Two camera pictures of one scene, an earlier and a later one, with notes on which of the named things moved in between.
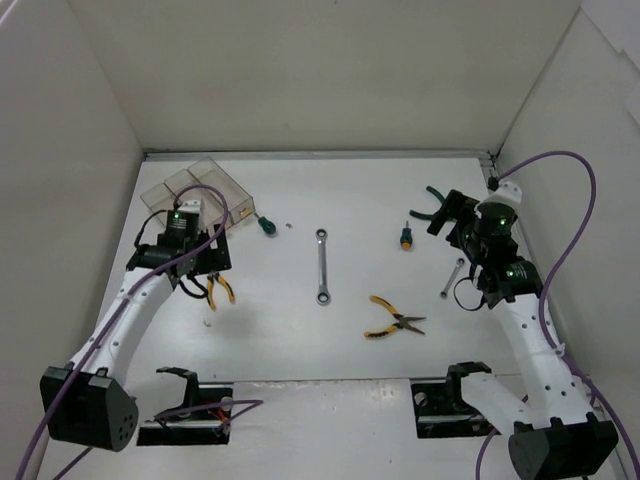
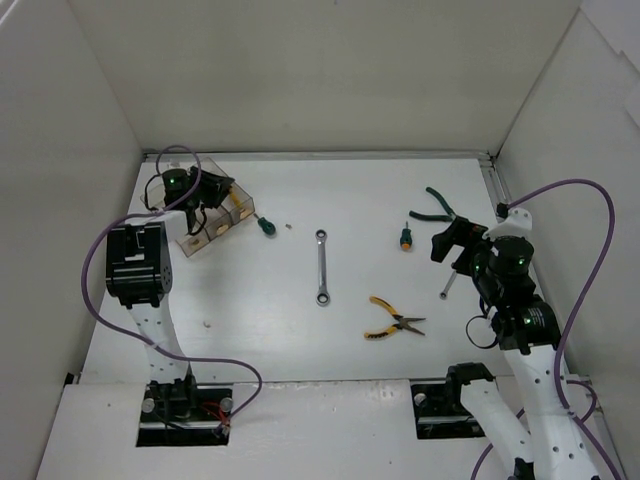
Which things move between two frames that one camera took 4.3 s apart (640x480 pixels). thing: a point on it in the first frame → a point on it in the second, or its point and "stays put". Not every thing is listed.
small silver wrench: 459,262 stays put
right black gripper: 451,211 → 455,240
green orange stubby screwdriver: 406,238 stays put
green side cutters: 428,216 stays put
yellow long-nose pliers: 401,320 stays put
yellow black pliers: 210,283 → 235,198
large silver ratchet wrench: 322,298 stays put
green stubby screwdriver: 265,224 stays put
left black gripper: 214,251 → 215,185
